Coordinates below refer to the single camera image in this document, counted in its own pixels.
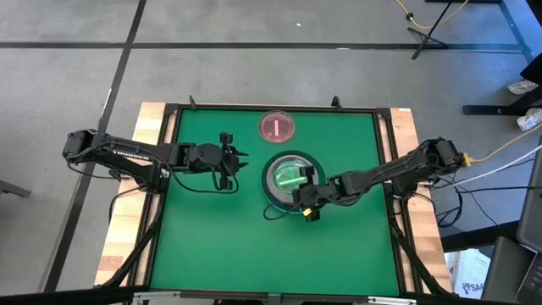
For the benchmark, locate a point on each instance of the grey chair base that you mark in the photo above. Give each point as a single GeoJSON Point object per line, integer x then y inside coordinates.
{"type": "Point", "coordinates": [14, 188]}

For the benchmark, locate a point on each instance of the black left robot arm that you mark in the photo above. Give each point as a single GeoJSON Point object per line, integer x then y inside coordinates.
{"type": "Point", "coordinates": [127, 154]}

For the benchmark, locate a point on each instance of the red transparent plastic plate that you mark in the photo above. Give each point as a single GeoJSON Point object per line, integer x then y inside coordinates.
{"type": "Point", "coordinates": [269, 127]}

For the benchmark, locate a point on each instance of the person's leg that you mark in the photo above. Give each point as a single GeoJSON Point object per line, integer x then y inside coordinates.
{"type": "Point", "coordinates": [533, 70]}

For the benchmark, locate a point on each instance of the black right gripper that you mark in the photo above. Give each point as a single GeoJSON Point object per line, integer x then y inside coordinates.
{"type": "Point", "coordinates": [319, 195]}

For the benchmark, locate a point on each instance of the white printed box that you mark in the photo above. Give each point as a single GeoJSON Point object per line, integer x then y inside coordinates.
{"type": "Point", "coordinates": [472, 275]}

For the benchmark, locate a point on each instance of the black metal crossbar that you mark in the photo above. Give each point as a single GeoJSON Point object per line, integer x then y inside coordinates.
{"type": "Point", "coordinates": [63, 296]}

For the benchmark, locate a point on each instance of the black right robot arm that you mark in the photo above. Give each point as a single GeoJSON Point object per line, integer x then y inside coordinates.
{"type": "Point", "coordinates": [402, 167]}

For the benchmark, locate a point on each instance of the black floor stand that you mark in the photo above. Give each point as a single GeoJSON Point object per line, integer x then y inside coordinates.
{"type": "Point", "coordinates": [432, 31]}

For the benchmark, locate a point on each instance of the person's foot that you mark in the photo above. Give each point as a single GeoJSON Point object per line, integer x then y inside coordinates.
{"type": "Point", "coordinates": [530, 119]}
{"type": "Point", "coordinates": [523, 87]}

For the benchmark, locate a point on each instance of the black desk frame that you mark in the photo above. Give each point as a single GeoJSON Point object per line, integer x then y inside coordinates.
{"type": "Point", "coordinates": [514, 29]}

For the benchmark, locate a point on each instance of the large dark green plate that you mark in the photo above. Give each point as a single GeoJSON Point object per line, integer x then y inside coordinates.
{"type": "Point", "coordinates": [265, 186]}

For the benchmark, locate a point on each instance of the green table mat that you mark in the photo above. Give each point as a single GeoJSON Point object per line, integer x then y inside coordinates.
{"type": "Point", "coordinates": [233, 245]}

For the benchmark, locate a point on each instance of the black table frame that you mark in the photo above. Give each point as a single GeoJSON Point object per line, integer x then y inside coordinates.
{"type": "Point", "coordinates": [271, 106]}

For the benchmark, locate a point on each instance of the dark grey laptop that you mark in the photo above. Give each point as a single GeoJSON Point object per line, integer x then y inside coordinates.
{"type": "Point", "coordinates": [508, 275]}

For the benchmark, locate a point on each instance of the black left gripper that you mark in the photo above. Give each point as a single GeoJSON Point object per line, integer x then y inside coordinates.
{"type": "Point", "coordinates": [209, 157]}

